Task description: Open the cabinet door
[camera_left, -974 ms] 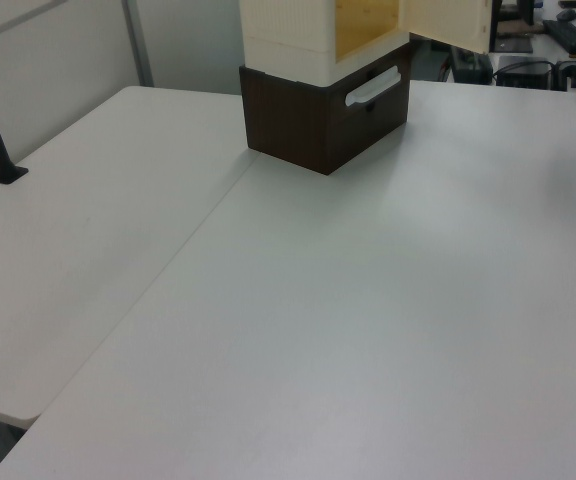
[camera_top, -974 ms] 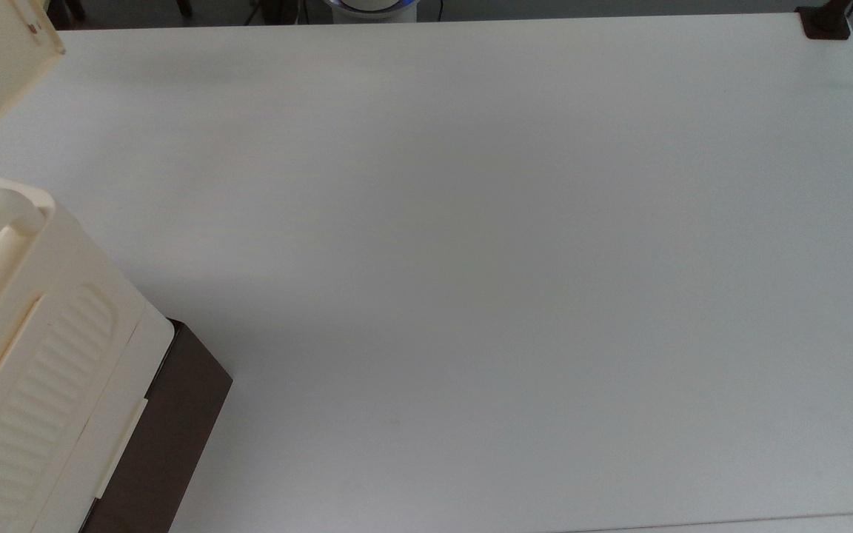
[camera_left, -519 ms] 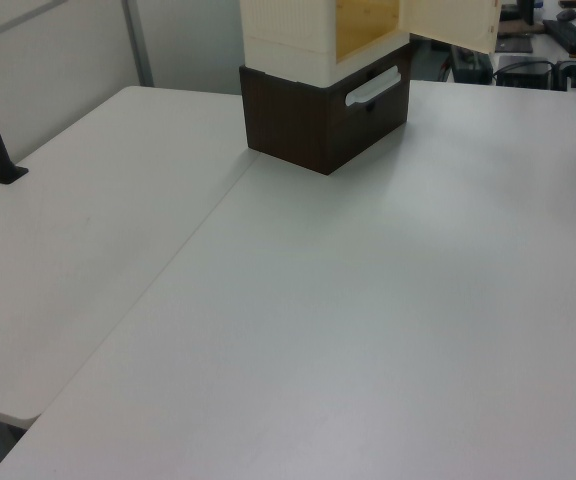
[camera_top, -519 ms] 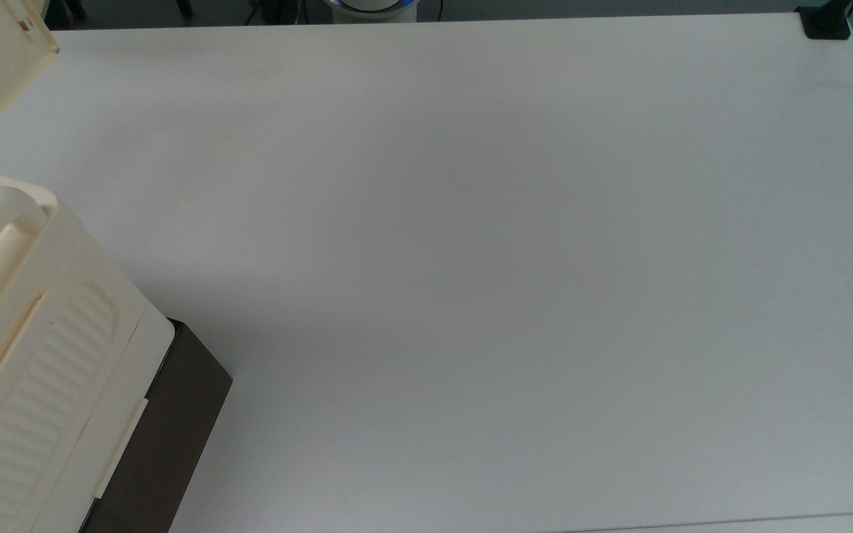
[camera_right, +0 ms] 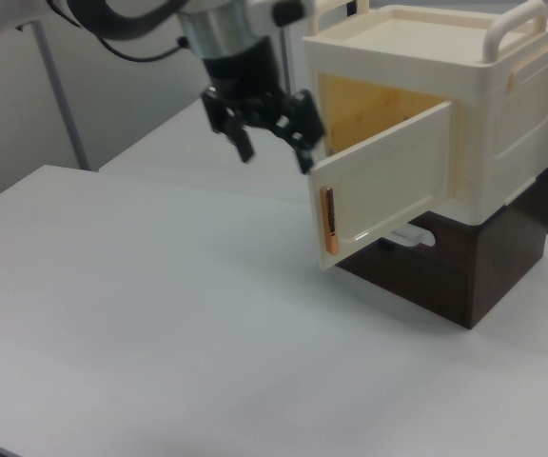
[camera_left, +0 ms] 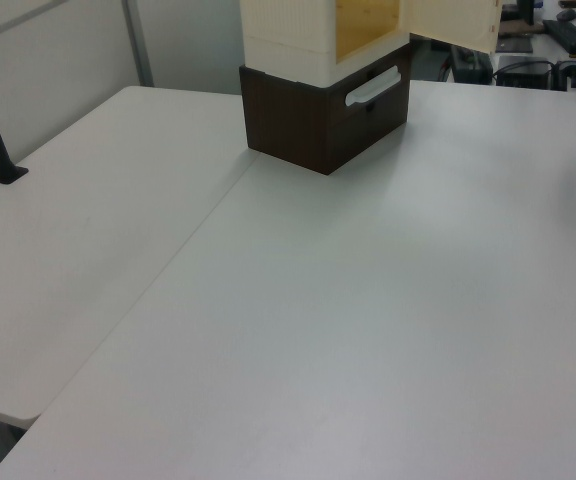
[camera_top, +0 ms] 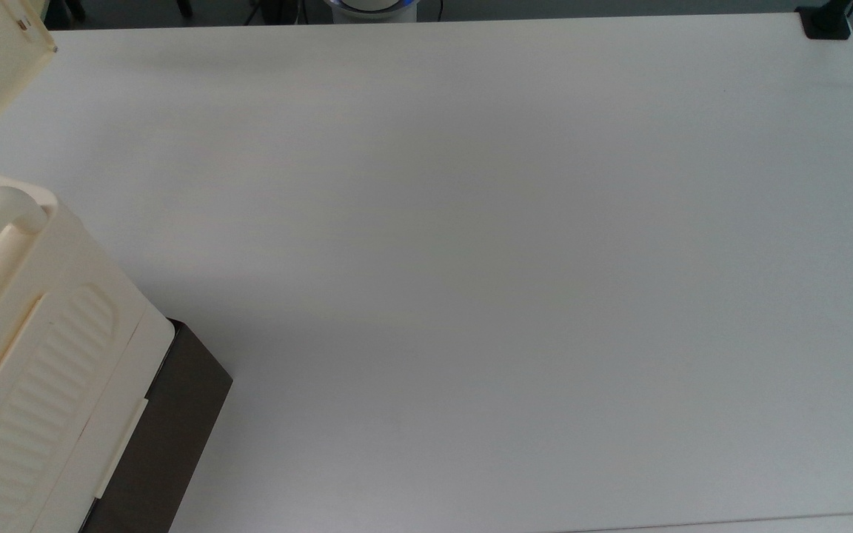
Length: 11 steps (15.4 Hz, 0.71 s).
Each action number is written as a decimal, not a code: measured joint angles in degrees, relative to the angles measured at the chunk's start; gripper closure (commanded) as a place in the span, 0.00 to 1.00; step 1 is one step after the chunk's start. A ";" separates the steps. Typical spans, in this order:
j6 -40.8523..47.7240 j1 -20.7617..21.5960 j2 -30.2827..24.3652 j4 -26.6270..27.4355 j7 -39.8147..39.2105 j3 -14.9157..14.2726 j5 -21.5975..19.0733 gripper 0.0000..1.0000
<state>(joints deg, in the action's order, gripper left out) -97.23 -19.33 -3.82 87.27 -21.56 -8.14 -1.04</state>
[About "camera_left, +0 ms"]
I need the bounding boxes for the cream plastic cabinet body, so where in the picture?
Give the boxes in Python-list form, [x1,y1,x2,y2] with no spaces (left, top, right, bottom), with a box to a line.
[239,0,414,92]

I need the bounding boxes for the dark brown drawer base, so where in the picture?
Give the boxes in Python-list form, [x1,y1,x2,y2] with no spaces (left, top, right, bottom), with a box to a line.
[239,47,413,177]

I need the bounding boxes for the black power box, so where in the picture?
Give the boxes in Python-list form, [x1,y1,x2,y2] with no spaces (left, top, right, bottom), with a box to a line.
[450,45,495,84]

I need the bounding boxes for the black mini computer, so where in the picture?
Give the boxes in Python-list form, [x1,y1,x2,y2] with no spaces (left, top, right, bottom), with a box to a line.
[497,54,554,90]

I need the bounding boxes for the black desk mat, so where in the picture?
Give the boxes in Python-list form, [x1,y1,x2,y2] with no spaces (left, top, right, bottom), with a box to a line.
[495,37,534,55]

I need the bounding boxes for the black monitor stand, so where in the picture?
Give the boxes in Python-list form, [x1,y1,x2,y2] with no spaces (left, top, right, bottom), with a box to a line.
[515,0,538,25]

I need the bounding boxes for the black keyboard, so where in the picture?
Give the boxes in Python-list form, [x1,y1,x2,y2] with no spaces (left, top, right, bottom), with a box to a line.
[542,18,576,51]

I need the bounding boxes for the white drawer handle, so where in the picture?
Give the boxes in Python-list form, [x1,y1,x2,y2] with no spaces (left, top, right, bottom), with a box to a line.
[344,64,402,108]

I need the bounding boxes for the grey metal partition post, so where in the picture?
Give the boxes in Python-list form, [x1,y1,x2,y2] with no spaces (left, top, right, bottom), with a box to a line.
[121,0,155,87]

